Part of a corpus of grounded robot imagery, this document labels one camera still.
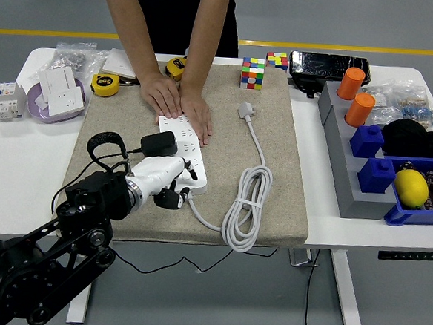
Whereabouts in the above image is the person's right hand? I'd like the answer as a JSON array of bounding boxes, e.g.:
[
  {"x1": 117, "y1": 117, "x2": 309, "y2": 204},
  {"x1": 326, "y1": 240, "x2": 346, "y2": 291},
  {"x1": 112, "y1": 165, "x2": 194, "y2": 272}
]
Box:
[{"x1": 136, "y1": 70, "x2": 187, "y2": 128}]

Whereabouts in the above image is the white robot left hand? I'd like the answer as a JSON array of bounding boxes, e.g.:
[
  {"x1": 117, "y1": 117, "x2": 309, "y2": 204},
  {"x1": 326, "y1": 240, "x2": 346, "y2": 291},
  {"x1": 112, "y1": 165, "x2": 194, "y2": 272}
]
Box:
[{"x1": 128, "y1": 152, "x2": 199, "y2": 211}]

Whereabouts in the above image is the person's left hand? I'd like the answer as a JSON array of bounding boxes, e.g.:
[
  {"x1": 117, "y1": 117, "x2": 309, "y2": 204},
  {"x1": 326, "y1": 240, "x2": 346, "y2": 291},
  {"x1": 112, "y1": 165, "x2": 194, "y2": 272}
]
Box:
[{"x1": 175, "y1": 85, "x2": 216, "y2": 148}]

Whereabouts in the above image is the black plug adapter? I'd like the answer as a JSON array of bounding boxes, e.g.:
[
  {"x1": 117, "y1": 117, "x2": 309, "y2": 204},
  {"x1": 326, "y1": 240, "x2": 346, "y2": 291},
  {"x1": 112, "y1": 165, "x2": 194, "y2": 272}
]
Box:
[{"x1": 139, "y1": 128, "x2": 180, "y2": 160}]

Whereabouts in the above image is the white power strip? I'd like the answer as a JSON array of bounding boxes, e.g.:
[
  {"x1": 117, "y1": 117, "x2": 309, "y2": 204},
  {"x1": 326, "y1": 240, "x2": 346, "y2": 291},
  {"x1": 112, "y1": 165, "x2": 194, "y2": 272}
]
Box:
[{"x1": 151, "y1": 114, "x2": 213, "y2": 198}]

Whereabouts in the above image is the yellow tape measure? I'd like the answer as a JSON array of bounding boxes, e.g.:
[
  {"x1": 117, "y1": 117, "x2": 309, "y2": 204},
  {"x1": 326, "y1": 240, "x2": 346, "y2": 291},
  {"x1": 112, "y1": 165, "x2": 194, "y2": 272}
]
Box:
[
  {"x1": 165, "y1": 54, "x2": 190, "y2": 82},
  {"x1": 90, "y1": 72, "x2": 122, "y2": 99}
]

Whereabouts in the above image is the dark flat pad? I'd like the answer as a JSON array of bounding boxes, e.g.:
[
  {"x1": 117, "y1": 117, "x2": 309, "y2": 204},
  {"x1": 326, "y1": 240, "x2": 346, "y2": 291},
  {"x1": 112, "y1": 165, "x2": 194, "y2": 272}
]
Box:
[{"x1": 116, "y1": 73, "x2": 142, "y2": 88}]

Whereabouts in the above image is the large colourful puzzle cube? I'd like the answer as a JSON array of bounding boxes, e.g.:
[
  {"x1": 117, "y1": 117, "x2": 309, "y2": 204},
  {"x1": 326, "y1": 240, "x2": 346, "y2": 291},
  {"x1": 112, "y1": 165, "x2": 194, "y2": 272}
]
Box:
[{"x1": 239, "y1": 56, "x2": 266, "y2": 91}]

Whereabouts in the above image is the white table leg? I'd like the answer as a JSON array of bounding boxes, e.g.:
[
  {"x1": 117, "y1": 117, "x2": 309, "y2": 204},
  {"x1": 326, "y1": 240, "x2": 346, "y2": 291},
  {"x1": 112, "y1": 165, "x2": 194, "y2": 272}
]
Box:
[
  {"x1": 325, "y1": 249, "x2": 367, "y2": 325},
  {"x1": 65, "y1": 282, "x2": 93, "y2": 325}
]

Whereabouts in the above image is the person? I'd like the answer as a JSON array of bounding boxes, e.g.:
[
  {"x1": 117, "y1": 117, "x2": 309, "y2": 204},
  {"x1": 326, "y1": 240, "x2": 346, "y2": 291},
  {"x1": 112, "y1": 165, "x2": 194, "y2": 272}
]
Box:
[{"x1": 129, "y1": 0, "x2": 242, "y2": 61}]

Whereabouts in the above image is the grey-brown mat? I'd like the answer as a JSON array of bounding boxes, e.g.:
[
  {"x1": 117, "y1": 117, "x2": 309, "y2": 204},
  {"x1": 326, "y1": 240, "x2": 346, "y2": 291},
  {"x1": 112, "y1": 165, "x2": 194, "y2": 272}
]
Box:
[{"x1": 53, "y1": 51, "x2": 320, "y2": 254}]

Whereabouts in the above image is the black table control panel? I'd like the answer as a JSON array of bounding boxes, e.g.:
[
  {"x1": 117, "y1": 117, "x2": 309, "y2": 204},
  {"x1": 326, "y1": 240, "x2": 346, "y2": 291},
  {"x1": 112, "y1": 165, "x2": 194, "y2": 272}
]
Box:
[{"x1": 377, "y1": 248, "x2": 433, "y2": 264}]

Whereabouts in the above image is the plastic bag of screws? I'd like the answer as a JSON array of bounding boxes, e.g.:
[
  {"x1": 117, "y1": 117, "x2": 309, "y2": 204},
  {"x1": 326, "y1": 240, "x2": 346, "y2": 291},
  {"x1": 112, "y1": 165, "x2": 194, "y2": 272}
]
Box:
[{"x1": 28, "y1": 37, "x2": 110, "y2": 87}]

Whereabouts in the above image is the small colourful puzzle cube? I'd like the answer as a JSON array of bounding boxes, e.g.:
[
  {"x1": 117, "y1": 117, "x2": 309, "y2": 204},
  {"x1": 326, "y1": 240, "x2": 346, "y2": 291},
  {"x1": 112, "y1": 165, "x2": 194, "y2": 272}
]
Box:
[{"x1": 265, "y1": 50, "x2": 289, "y2": 71}]

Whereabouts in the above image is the black device stand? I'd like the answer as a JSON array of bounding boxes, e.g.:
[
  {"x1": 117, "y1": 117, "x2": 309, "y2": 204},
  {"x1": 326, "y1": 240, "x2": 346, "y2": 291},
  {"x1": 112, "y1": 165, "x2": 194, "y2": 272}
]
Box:
[{"x1": 290, "y1": 75, "x2": 329, "y2": 99}]

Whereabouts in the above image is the purple bowl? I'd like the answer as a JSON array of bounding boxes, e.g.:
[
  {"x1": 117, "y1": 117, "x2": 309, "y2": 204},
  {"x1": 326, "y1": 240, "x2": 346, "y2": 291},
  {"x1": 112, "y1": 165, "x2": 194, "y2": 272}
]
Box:
[{"x1": 24, "y1": 73, "x2": 89, "y2": 126}]

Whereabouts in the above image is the blue plastic bin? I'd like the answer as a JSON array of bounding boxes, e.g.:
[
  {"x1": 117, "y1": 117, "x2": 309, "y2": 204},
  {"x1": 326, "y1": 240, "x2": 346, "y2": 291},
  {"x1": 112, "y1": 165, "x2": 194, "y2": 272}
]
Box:
[{"x1": 383, "y1": 154, "x2": 433, "y2": 229}]

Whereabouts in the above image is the grey box under table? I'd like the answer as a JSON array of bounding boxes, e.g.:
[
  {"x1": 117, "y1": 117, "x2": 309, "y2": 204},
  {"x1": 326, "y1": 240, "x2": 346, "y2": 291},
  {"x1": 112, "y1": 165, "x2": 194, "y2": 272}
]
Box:
[{"x1": 287, "y1": 247, "x2": 320, "y2": 269}]

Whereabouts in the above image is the shiny black flat device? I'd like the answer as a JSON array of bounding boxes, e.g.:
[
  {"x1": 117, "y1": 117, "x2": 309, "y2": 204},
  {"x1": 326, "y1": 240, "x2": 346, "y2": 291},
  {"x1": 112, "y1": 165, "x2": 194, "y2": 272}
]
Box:
[{"x1": 287, "y1": 50, "x2": 372, "y2": 87}]

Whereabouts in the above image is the orange cylinder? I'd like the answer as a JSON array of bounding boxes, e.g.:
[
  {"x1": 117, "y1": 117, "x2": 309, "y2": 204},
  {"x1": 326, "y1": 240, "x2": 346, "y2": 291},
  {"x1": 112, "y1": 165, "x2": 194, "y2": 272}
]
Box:
[
  {"x1": 335, "y1": 65, "x2": 366, "y2": 102},
  {"x1": 344, "y1": 91, "x2": 377, "y2": 129}
]

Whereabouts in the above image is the white circuit breaker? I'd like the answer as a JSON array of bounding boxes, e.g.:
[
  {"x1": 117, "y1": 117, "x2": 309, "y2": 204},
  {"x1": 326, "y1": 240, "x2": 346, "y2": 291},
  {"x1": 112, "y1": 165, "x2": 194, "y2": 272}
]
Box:
[{"x1": 0, "y1": 81, "x2": 29, "y2": 124}]

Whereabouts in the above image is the yellow lemon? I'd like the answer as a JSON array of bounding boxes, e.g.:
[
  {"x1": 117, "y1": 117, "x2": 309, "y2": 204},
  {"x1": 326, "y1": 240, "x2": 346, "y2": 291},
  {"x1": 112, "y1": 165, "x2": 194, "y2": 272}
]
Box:
[{"x1": 391, "y1": 168, "x2": 431, "y2": 210}]

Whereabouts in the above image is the grey stepped block holder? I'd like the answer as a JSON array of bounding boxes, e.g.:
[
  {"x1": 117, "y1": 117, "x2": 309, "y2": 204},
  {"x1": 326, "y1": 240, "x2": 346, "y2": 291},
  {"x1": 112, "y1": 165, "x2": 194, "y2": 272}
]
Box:
[{"x1": 308, "y1": 79, "x2": 405, "y2": 223}]

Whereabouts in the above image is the blue square block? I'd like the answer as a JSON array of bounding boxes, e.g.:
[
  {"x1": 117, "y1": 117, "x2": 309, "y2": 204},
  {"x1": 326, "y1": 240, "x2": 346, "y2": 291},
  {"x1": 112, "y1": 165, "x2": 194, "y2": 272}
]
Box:
[
  {"x1": 348, "y1": 122, "x2": 386, "y2": 160},
  {"x1": 355, "y1": 156, "x2": 398, "y2": 196}
]

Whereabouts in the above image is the clear plastic parts bag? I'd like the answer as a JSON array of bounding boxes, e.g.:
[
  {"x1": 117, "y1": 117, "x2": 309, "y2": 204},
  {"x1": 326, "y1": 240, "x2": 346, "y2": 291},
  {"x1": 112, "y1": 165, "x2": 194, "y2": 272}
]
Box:
[{"x1": 360, "y1": 83, "x2": 405, "y2": 126}]

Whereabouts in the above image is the black cloth with red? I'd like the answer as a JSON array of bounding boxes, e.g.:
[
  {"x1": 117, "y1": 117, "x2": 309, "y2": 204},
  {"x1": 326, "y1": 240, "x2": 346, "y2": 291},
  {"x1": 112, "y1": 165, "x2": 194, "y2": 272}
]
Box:
[{"x1": 379, "y1": 116, "x2": 433, "y2": 160}]

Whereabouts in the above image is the plastic bag of resistors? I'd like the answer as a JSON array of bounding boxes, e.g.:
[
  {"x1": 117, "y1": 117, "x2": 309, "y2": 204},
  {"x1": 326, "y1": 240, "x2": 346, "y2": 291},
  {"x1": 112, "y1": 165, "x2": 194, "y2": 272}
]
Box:
[{"x1": 393, "y1": 80, "x2": 433, "y2": 130}]

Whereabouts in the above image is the thin black plug cord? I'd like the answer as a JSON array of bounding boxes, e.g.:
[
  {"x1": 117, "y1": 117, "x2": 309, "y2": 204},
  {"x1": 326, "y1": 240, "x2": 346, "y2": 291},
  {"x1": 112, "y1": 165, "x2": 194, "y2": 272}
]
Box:
[{"x1": 51, "y1": 142, "x2": 143, "y2": 221}]

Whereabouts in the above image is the white power strip cord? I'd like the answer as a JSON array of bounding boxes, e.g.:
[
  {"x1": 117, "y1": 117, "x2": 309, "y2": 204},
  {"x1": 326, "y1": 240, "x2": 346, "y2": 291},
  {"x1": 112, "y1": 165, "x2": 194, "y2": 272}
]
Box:
[{"x1": 179, "y1": 96, "x2": 280, "y2": 255}]

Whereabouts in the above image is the white switch panel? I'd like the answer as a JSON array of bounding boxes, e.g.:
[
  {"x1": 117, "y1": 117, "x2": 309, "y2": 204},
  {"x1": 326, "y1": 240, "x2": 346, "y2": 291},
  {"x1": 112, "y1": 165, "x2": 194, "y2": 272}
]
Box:
[{"x1": 102, "y1": 47, "x2": 139, "y2": 79}]

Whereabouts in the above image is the white wall socket panel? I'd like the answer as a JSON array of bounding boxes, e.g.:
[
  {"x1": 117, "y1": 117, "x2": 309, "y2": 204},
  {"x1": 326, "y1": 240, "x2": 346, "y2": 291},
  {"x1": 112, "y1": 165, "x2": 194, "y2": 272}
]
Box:
[{"x1": 45, "y1": 85, "x2": 86, "y2": 119}]

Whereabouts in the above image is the black cable under table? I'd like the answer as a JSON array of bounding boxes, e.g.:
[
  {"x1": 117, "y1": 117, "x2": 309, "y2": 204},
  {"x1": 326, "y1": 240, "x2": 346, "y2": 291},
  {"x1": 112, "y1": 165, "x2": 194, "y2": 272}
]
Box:
[{"x1": 110, "y1": 236, "x2": 279, "y2": 286}]

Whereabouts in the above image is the black hanging cable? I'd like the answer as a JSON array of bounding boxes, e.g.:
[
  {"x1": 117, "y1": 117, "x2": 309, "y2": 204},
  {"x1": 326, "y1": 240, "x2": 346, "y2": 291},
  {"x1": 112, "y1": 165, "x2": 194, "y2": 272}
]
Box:
[{"x1": 303, "y1": 249, "x2": 321, "y2": 325}]

